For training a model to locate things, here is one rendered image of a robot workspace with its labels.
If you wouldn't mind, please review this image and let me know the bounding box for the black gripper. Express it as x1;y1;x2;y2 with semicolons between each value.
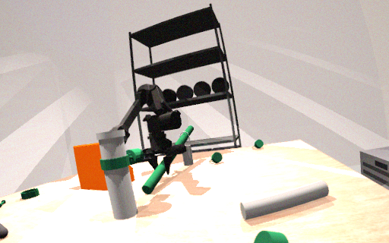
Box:
141;131;187;175

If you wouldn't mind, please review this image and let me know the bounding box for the white cylinder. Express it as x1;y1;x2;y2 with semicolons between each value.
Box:
240;180;329;220

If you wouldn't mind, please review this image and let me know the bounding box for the green band with end cup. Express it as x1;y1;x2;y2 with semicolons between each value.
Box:
100;149;144;171

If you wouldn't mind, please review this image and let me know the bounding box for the grey metal post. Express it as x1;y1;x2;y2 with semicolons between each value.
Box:
96;130;138;220

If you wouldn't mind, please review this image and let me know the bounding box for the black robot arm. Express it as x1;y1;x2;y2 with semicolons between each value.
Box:
110;84;182;144

